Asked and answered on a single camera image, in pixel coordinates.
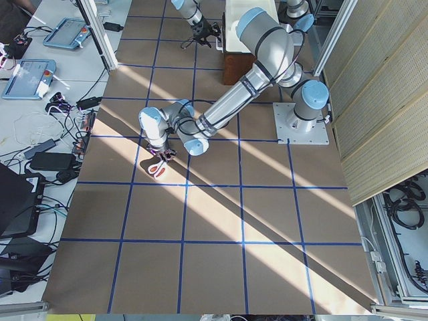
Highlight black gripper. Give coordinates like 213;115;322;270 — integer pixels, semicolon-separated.
147;142;177;161
192;19;221;47

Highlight red and white scissors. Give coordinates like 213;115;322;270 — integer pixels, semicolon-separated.
147;160;167;180

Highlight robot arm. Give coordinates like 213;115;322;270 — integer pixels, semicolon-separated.
138;7;329;162
171;0;221;49

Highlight white plastic tray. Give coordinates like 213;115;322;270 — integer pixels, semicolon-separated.
222;0;279;54

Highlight brown wooden cabinet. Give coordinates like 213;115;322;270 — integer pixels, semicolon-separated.
223;51;256;86

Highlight black power adapter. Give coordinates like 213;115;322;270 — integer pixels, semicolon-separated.
29;152;76;171

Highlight blue teach pendant far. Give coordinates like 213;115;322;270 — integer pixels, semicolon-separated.
43;18;90;49

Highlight blue teach pendant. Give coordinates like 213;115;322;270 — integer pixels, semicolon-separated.
1;59;56;100
43;18;90;49

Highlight blue teach pendant near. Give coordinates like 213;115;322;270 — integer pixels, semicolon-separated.
1;59;56;100

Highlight black laptop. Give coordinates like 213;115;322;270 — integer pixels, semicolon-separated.
1;165;45;239

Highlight beige pegboard panel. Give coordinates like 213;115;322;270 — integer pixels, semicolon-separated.
324;1;427;204

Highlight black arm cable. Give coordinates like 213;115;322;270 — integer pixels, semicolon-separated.
180;35;201;51

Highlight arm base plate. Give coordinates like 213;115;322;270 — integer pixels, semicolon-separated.
273;102;330;145

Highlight aluminium frame post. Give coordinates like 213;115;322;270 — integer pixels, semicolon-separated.
76;0;118;72

